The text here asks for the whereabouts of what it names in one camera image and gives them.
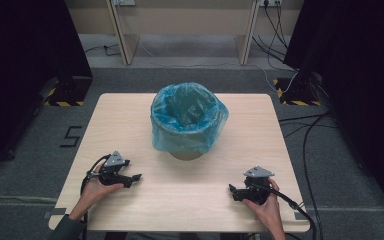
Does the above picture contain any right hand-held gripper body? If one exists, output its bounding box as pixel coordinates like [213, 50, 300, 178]
[240, 165, 276, 206]

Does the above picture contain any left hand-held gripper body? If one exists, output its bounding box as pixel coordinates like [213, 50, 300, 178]
[86, 150, 132, 188]

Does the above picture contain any green plastic bin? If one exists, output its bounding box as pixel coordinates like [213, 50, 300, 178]
[168, 149, 205, 162]

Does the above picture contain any blue plastic bag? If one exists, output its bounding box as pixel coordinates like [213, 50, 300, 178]
[150, 81, 230, 155]

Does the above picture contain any person's left hand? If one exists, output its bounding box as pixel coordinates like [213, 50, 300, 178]
[72, 169, 125, 219]

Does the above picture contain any person's right hand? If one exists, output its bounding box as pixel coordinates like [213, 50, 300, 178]
[241, 177, 284, 236]

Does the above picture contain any grey tape strip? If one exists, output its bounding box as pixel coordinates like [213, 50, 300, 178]
[42, 207, 68, 220]

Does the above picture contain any black yellow striped stand base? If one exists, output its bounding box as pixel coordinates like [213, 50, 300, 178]
[42, 76, 94, 108]
[272, 77, 323, 107]

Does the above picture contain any black curtain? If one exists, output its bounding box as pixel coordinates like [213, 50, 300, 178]
[282, 0, 384, 229]
[0, 0, 93, 179]

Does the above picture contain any light wooden desk leg panel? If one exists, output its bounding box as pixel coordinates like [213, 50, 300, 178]
[105, 0, 141, 66]
[234, 0, 261, 66]

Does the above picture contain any left hand-held gripper cable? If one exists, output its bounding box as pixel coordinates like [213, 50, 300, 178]
[79, 153, 112, 240]

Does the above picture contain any hand-held gripper cable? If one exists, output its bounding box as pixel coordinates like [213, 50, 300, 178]
[79, 153, 112, 240]
[249, 181, 318, 240]

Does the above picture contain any right hand-held gripper cable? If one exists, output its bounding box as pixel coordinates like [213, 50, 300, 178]
[249, 181, 318, 240]

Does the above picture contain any thin white floor cable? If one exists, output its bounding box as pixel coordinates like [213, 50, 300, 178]
[139, 42, 300, 95]

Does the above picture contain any black floor cable with plug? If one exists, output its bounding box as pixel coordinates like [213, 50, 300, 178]
[84, 42, 122, 58]

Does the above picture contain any bundle of black wall cables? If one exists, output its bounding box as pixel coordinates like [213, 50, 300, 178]
[251, 3, 298, 65]

